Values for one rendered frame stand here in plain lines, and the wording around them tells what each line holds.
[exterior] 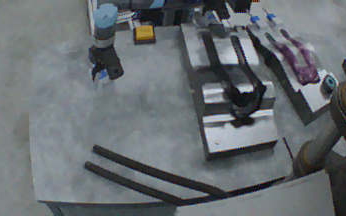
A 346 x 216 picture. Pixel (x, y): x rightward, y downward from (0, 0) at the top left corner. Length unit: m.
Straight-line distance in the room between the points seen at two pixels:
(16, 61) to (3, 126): 0.55
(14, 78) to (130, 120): 1.42
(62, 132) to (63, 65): 0.29
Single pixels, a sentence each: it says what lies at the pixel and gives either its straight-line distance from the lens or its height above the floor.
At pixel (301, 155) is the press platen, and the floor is 1.29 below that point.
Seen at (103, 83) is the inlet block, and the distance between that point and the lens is 1.46.
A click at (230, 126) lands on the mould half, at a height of 0.86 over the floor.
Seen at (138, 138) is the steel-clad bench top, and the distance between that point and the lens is 1.42.
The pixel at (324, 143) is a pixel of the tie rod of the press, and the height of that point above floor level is 1.40.
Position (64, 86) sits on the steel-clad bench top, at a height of 0.80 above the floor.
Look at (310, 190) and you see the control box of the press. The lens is 0.68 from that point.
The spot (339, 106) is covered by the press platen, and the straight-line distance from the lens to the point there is 0.72.
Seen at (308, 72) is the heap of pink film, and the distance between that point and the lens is 1.63.
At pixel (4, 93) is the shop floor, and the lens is 2.64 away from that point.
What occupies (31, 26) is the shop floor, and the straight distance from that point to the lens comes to 2.99.
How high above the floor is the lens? 2.05
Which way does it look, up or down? 57 degrees down
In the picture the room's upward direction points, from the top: 11 degrees clockwise
